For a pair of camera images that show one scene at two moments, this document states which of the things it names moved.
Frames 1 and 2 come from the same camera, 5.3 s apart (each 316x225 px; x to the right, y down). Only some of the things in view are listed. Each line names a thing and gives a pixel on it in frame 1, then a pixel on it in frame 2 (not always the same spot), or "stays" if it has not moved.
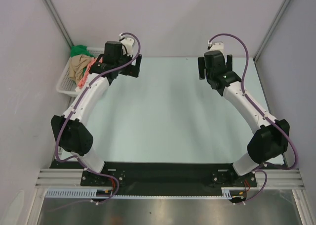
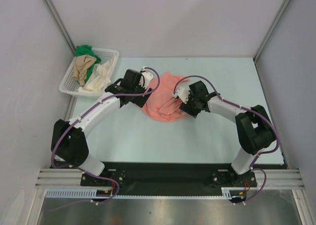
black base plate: (138, 179) stays
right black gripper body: (201, 68) -> (188, 109)
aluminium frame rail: (72, 178) stays
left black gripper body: (124, 60) -> (138, 101)
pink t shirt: (84, 76) -> (161, 104)
